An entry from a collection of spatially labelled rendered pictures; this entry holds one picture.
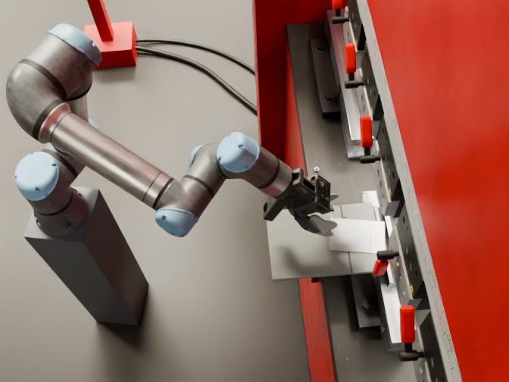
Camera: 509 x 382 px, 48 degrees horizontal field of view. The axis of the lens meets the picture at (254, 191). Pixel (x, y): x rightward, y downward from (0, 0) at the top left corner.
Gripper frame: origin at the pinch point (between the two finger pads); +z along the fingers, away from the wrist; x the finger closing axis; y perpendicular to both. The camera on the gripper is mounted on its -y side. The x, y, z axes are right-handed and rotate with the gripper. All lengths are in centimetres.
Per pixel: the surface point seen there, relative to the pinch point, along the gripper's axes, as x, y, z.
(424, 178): -13.0, 36.5, -24.4
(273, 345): -2, -77, 72
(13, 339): -8, -157, 6
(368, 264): -7.9, 4.7, 10.1
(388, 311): -17.8, 6.6, 15.6
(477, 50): -13, 54, -46
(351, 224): 2.0, 1.8, 7.5
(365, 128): 8.4, 20.5, -16.0
